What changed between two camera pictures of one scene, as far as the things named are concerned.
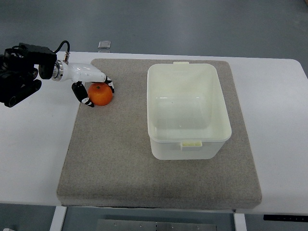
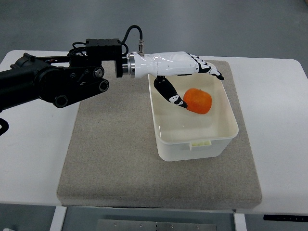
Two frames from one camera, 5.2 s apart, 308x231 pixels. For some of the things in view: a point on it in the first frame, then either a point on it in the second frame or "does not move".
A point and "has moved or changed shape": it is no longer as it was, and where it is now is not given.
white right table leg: (239, 221) does not move
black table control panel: (286, 217) does not move
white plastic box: (187, 117) has moved or changed shape
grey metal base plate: (124, 224) does not move
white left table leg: (58, 218) does not move
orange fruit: (100, 94) → (198, 101)
